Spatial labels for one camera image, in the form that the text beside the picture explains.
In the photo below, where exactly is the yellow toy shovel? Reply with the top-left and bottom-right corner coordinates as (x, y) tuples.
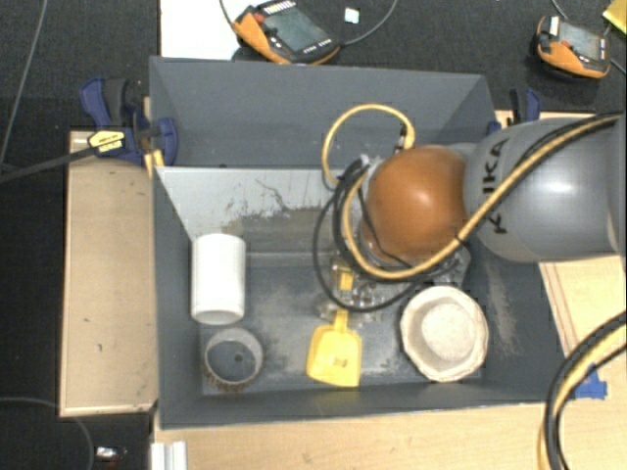
(305, 308), (364, 389)

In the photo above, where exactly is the white plastic cylinder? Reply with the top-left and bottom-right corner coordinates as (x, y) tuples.
(189, 232), (248, 326)

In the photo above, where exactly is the grey metal bin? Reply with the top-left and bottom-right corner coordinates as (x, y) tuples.
(147, 55), (565, 431)

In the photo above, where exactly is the white bowl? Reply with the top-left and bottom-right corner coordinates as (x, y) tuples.
(399, 284), (491, 384)

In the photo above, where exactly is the pale wood board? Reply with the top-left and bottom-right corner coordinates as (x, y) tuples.
(58, 129), (161, 418)

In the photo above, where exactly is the short grey tube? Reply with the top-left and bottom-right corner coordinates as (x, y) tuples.
(202, 327), (265, 394)

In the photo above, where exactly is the clear glass object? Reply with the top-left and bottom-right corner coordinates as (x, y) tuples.
(318, 254), (472, 315)

